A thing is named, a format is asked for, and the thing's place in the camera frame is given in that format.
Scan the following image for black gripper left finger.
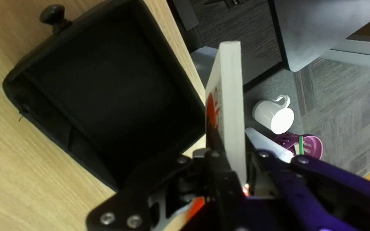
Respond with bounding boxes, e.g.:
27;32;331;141
86;147;240;231

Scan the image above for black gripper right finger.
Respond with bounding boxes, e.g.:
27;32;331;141
246;148;370;231

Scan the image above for black fabric storage box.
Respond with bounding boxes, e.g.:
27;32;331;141
1;0;208;192

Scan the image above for red and white card box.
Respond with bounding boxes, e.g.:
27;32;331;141
203;39;249;197

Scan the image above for purple plastic basket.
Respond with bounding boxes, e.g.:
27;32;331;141
278;132;325;160

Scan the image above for white mug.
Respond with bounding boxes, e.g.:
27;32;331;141
251;93;295;136

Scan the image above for black round knob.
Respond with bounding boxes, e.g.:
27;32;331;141
38;3;73;35

